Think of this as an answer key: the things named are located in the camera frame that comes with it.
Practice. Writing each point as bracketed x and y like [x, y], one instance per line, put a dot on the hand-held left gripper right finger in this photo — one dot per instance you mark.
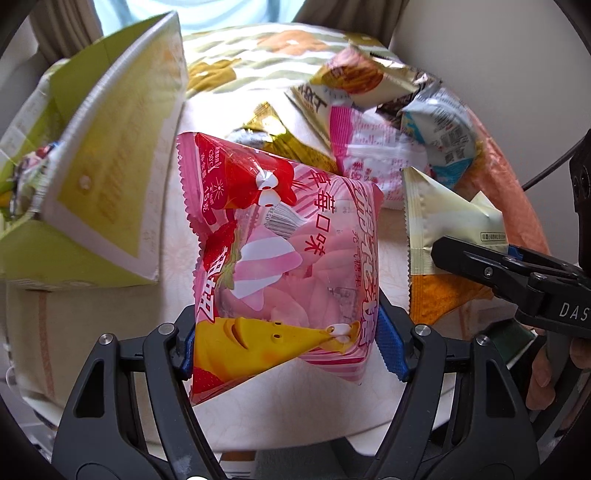
[390, 346]

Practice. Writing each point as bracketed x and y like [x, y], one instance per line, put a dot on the person's right hand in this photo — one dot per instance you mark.
[540, 383]

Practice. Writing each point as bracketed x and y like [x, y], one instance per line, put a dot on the dark brown snack packet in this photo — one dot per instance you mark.
[390, 110]

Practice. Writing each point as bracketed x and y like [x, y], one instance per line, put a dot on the dark green snack packet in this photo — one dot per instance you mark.
[515, 341]

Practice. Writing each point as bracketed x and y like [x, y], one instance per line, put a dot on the cream orange snack packet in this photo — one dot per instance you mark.
[438, 212]

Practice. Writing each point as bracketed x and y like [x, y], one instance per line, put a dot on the yellow green cardboard box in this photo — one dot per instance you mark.
[115, 138]

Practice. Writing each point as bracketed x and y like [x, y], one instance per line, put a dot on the pink white snack packet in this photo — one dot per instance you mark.
[369, 152]

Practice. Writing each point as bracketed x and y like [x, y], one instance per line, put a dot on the colourful snack packet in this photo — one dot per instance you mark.
[30, 161]

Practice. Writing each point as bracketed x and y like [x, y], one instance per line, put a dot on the light blue snack packet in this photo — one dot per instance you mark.
[443, 134]

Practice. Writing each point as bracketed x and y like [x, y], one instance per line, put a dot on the cookie picture snack packet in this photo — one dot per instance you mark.
[351, 74]

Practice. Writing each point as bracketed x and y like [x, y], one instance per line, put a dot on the leaf pattern cloth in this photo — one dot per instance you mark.
[258, 64]

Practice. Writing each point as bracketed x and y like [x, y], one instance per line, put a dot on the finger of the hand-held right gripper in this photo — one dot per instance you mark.
[471, 261]
[540, 263]

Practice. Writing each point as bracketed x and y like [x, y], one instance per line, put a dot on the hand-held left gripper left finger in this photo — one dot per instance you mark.
[188, 355]

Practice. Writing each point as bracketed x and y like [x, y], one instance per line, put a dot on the gold foil snack packet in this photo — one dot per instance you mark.
[268, 122]

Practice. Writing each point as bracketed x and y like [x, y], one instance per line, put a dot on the pink marshmallow packet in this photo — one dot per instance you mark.
[286, 277]

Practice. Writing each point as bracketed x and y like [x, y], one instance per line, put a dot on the beige curtain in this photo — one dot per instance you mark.
[60, 32]

